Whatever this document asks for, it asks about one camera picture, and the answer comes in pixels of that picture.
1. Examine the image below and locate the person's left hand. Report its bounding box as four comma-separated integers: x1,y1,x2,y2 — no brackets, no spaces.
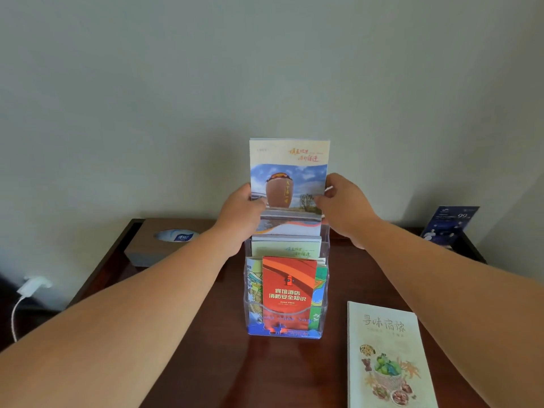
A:
212,182,269,257

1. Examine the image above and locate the person's right hand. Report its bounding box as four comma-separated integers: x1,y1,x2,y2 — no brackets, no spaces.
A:
314,173,382,250

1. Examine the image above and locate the brochure with clay jar picture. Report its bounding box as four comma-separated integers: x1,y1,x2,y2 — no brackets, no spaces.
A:
249,138,331,237

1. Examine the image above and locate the person's right forearm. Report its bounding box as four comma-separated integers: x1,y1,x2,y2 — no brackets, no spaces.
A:
352,216,544,408

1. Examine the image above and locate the person's left forearm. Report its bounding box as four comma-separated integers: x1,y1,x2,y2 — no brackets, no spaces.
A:
0,227,239,408

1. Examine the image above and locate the pale green brochure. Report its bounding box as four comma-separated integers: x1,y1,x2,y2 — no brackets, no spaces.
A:
251,235,322,260

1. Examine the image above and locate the colourful map brochure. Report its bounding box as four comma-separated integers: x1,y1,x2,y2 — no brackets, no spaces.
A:
247,258,264,325

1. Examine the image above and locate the white blue tissue pack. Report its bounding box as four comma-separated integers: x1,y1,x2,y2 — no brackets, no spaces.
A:
154,229,199,243

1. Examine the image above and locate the red orange brochure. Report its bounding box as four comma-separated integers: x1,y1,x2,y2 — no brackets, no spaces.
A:
262,256,318,332

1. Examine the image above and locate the green illustrated brochure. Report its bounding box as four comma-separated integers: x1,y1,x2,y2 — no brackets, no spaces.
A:
308,264,328,331

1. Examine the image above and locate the brown tissue box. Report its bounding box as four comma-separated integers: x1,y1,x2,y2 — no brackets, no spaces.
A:
124,218,217,268

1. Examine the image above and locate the dark blue sign card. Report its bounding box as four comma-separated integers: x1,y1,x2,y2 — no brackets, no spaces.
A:
421,206,480,250

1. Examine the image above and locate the clear acrylic brochure holder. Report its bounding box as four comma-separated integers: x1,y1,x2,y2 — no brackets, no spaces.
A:
243,210,331,339

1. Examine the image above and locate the pale food illustration booklet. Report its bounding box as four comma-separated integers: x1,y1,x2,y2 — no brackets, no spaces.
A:
347,301,438,408

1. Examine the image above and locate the white charger plug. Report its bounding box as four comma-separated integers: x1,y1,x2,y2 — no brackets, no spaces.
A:
17,276,52,299

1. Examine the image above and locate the white charger cable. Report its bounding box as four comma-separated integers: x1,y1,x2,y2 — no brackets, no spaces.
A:
10,295,26,342

